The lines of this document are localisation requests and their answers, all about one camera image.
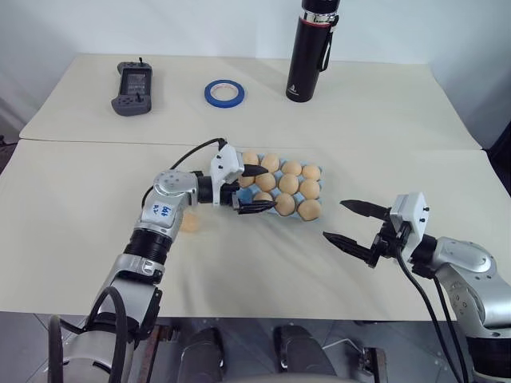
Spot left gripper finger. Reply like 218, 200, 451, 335
238, 201, 278, 216
239, 163, 270, 180

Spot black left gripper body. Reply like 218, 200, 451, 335
219, 181, 244, 211

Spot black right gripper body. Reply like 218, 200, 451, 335
367, 219, 413, 269

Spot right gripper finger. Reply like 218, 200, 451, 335
322, 231, 374, 260
339, 199, 392, 221

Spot blue egg carton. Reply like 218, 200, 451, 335
234, 150, 326, 223

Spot blue tape roll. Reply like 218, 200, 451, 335
204, 78, 248, 109

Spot dark rounded shape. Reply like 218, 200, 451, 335
177, 326, 224, 383
273, 325, 335, 383

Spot black thermos bottle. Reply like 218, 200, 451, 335
285, 0, 341, 103

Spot grey handheld remote controller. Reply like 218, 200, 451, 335
110, 57, 153, 116

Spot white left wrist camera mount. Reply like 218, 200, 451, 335
207, 143, 246, 207

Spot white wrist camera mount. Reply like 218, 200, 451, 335
388, 192, 430, 245
207, 143, 246, 207

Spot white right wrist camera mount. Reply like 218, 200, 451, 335
388, 192, 430, 245

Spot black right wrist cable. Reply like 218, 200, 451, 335
430, 274, 470, 383
394, 239, 454, 383

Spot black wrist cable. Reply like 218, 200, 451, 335
394, 239, 454, 383
141, 137, 228, 209
430, 274, 470, 383

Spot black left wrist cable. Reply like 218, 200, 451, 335
141, 137, 228, 209

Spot thin white cable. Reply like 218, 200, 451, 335
322, 338, 362, 354

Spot rusty metal table bracket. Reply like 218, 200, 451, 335
153, 325, 179, 354
358, 346, 386, 383

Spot dark object at wall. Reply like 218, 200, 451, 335
485, 119, 511, 176

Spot black left shoulder cable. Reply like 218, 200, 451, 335
47, 286, 129, 383

